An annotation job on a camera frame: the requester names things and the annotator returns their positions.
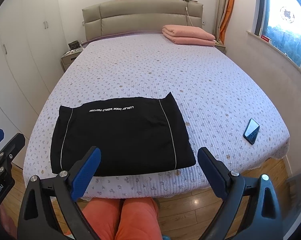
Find black hooded jacket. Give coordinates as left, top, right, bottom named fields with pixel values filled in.
left=50, top=94, right=196, bottom=177

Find person's orange trousers legs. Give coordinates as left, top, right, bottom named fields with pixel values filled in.
left=82, top=198, right=163, bottom=239

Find black smartphone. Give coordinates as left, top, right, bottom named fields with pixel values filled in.
left=243, top=118, right=260, bottom=145

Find floral quilted bed cover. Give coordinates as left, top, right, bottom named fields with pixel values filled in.
left=22, top=33, right=291, bottom=201

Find white wardrobe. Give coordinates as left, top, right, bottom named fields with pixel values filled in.
left=0, top=0, right=67, bottom=137

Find bedside nightstand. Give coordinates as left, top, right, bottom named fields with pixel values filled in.
left=215, top=41, right=226, bottom=54
left=60, top=48, right=83, bottom=72

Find small dark box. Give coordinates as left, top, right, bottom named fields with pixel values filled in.
left=68, top=40, right=80, bottom=50

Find right bedside nightstand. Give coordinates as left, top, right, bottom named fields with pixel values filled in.
left=215, top=41, right=226, bottom=54

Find folded pink blanket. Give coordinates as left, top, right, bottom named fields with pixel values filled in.
left=162, top=24, right=216, bottom=47

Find orange curtain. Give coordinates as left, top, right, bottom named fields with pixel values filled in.
left=218, top=0, right=235, bottom=44

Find beige padded headboard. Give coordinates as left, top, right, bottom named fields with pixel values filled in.
left=82, top=0, right=203, bottom=41

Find window with dark frame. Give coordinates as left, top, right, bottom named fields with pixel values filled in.
left=253, top=0, right=301, bottom=69

